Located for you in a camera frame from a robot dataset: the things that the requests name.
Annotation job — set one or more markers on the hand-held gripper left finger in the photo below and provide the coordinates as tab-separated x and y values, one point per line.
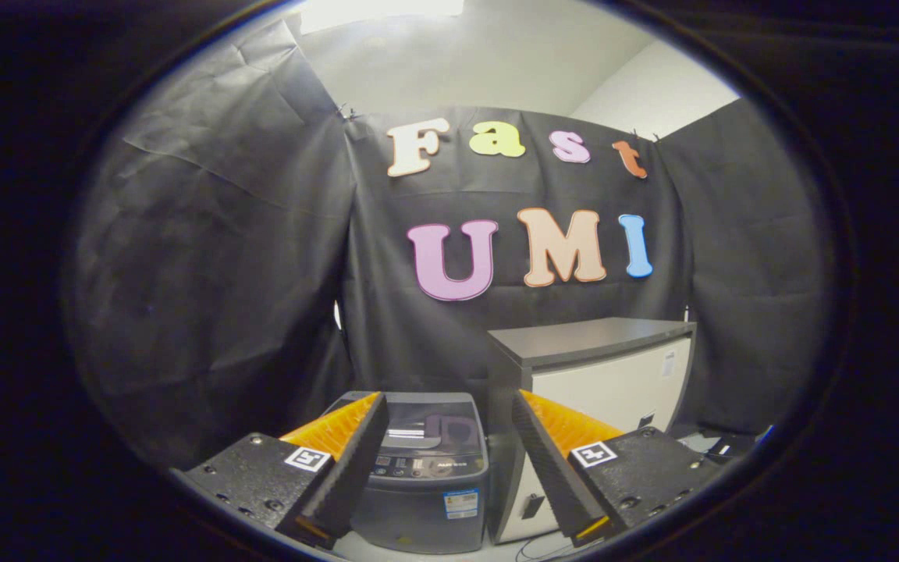
356	468

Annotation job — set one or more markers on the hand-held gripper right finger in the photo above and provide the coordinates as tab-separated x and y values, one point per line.
555	468

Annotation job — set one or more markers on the grey washing machine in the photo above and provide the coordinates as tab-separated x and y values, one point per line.
418	515

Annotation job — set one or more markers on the dark washing machine lid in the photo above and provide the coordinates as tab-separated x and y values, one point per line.
434	421

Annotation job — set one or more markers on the white cabinet with grey top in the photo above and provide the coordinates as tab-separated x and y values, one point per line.
613	382

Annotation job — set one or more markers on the small white flat object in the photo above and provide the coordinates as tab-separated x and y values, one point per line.
723	449

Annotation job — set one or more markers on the black backdrop cloth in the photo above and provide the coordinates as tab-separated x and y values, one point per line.
207	273

